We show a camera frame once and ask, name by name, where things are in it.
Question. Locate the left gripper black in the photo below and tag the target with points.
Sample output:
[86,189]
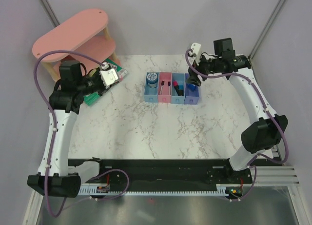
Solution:
[97,72]

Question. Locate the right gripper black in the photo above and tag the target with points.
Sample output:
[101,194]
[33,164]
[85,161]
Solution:
[193,78]

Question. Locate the blue white eraser block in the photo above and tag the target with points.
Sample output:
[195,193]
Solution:
[192,87]

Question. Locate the pink black highlighter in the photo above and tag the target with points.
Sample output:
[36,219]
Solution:
[176,87]

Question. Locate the white blue pen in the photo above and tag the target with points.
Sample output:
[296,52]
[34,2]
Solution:
[161,87]

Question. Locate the blue tape roll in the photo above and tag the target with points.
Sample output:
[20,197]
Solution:
[152,79]

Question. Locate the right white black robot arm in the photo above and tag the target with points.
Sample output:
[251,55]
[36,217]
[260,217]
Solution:
[266,135]

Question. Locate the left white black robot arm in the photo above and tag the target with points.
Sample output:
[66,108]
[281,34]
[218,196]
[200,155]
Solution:
[54,177]

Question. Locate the light blue middle bin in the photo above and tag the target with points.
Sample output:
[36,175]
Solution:
[180,78]

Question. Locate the light blue bin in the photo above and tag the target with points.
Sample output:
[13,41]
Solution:
[180,78]
[150,94]

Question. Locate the green spiral notebook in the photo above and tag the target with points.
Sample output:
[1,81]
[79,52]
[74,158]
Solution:
[122,73]

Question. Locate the purple blue bin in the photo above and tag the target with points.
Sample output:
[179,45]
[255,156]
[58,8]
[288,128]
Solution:
[191,98]

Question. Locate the pink bin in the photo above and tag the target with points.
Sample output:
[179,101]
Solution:
[166,76]

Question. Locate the light blue left bin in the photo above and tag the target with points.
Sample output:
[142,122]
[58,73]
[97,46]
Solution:
[150,94]

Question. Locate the pink three-tier wooden shelf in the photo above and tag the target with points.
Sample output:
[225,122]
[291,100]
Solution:
[86,32]

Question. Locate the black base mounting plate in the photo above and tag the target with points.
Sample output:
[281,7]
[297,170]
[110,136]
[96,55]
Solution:
[168,175]

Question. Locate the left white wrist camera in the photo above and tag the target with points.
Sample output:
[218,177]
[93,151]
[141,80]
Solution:
[108,74]

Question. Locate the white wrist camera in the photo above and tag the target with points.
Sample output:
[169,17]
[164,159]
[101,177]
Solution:
[108,74]
[195,53]

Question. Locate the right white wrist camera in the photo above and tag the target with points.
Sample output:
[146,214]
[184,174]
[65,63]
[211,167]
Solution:
[195,53]

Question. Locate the left white cable duct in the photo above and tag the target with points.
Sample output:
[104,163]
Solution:
[94,189]

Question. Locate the white cable duct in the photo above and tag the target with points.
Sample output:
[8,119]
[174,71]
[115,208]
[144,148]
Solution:
[94,189]
[222,190]

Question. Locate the right white cable duct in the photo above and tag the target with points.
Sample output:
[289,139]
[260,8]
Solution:
[222,190]

